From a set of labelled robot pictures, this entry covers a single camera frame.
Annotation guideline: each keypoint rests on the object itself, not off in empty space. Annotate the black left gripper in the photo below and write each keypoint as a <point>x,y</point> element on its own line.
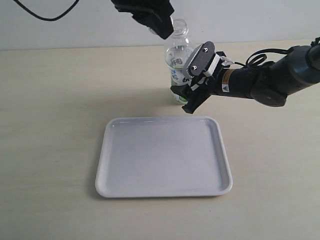
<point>145,11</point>

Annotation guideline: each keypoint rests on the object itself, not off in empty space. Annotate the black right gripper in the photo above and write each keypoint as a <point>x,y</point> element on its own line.
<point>197,99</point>

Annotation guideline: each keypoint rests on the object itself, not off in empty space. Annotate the white bottle cap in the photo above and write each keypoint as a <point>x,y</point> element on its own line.
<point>152,31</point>

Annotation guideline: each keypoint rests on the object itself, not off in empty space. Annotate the clear labelled drink bottle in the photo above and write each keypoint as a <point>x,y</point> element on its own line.
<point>177,50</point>

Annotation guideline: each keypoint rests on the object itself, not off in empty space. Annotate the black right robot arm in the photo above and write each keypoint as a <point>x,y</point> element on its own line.
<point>268,76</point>

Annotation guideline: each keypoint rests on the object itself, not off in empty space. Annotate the white rectangular plastic tray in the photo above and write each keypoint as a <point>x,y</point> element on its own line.
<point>163,157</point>

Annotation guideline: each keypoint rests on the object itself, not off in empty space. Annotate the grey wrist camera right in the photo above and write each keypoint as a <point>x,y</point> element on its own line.
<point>202,61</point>

